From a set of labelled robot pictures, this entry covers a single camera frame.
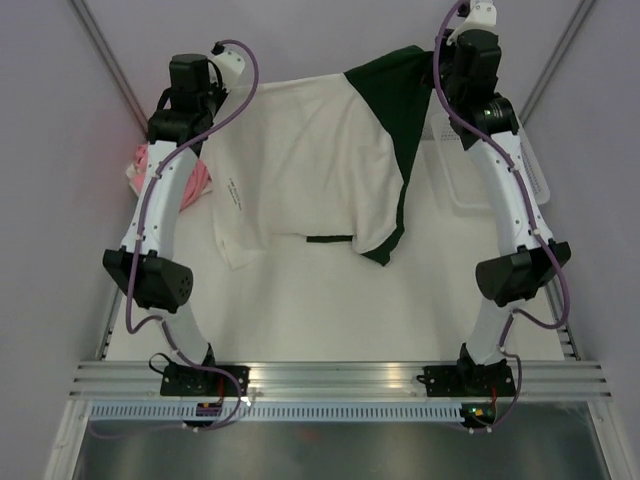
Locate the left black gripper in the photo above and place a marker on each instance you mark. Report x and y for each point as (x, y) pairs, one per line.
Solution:
(217, 88)

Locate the cream white t-shirt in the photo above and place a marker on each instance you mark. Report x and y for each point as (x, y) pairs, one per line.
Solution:
(136, 177)

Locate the white plastic basket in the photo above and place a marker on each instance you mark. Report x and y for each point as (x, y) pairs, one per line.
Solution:
(461, 177)

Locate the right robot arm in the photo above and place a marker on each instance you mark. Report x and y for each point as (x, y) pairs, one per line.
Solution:
(528, 257)

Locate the white slotted cable duct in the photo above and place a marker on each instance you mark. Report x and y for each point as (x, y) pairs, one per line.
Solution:
(279, 411)

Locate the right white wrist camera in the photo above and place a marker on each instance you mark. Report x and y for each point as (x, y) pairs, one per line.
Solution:
(477, 15)

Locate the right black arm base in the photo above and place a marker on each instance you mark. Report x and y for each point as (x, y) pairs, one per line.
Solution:
(449, 381)

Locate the pink t-shirt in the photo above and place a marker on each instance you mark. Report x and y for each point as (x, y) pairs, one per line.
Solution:
(198, 184)

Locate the aluminium mounting rail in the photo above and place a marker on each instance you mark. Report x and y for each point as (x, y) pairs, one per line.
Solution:
(366, 381)

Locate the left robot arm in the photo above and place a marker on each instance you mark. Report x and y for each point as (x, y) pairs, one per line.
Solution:
(156, 288)

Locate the white and green t-shirt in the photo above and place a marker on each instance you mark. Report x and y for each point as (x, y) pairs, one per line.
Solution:
(326, 158)

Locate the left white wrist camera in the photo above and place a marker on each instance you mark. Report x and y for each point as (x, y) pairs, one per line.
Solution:
(229, 65)

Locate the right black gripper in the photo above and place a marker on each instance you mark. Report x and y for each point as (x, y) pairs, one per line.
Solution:
(452, 47)

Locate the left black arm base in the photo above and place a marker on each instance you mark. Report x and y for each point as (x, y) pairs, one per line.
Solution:
(184, 381)

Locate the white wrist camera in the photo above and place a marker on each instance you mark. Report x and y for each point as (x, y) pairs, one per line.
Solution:
(477, 15)
(229, 65)

